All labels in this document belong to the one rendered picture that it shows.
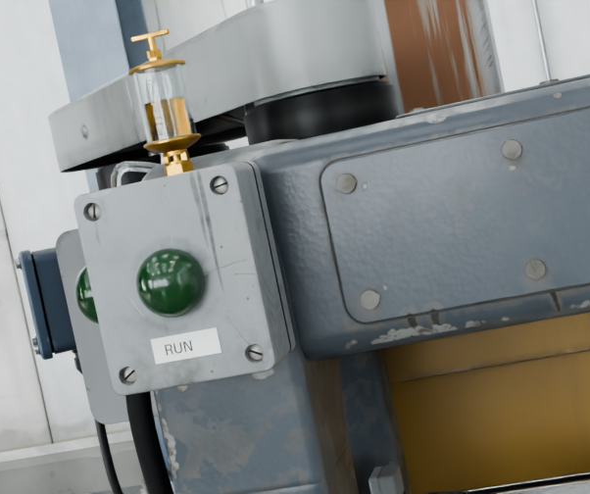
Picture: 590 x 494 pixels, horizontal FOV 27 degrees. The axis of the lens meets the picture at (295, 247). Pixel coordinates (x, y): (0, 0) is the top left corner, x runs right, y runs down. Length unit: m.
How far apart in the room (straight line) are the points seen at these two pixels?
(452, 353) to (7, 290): 5.60
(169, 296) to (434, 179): 0.13
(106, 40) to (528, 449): 4.86
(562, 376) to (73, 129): 0.44
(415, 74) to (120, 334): 0.56
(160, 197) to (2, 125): 5.78
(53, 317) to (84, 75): 4.64
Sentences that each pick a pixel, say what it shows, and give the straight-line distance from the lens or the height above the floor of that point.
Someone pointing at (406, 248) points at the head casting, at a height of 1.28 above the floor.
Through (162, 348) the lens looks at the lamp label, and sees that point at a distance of 0.54.
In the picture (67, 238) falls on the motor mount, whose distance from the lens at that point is 1.02.
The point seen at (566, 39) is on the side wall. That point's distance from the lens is 5.74.
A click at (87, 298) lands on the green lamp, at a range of 0.55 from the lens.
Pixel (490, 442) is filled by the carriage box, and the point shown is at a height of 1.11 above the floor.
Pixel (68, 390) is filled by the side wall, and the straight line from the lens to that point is 6.31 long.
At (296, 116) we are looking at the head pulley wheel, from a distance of 0.68.
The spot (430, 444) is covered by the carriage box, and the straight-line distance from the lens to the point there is 0.87.
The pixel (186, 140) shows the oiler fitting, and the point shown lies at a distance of 0.60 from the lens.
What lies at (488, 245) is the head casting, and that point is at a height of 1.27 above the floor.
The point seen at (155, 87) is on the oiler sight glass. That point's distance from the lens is 0.60.
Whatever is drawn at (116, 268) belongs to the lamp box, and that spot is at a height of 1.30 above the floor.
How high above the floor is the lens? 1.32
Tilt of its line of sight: 3 degrees down
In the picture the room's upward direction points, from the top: 12 degrees counter-clockwise
